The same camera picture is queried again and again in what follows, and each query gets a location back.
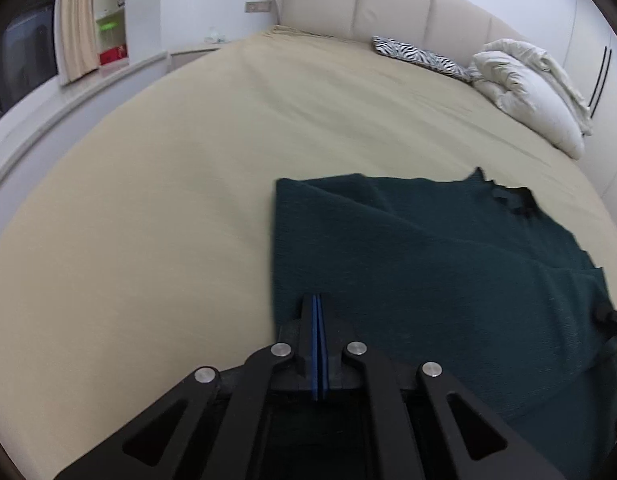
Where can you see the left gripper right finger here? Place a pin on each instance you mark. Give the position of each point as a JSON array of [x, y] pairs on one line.
[[382, 420]]

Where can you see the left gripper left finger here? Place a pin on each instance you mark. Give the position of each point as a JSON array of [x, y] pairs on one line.
[[211, 424]]

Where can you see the dark green knitted garment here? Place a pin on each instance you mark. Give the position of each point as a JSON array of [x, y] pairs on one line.
[[472, 275]]

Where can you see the beige bed sheet mattress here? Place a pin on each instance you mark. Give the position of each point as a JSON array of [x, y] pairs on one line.
[[144, 252]]

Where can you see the white folded duvet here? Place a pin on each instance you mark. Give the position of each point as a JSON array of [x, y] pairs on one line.
[[527, 83]]

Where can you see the zebra print pillow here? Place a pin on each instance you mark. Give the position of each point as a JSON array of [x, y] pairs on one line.
[[408, 53]]

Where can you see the white bedside table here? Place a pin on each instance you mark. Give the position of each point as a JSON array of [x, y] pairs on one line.
[[183, 55]]

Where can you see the red box on shelf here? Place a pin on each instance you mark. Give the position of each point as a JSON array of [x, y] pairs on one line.
[[113, 55]]

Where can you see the green tray on shelf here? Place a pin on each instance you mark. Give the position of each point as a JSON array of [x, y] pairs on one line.
[[109, 22]]

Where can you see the cream padded headboard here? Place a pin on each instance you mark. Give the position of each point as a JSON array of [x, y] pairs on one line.
[[454, 28]]

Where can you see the beige curtain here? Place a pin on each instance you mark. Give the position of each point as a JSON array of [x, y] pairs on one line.
[[74, 39]]

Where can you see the dark window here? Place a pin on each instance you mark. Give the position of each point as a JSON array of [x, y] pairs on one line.
[[27, 55]]

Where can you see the white open shelf unit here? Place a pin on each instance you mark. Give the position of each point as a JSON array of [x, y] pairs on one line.
[[111, 10]]

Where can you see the white wardrobe with black handles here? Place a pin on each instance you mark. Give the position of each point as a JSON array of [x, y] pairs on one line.
[[591, 61]]

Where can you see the wall switch plate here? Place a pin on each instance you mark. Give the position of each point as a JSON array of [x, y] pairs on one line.
[[260, 6]]

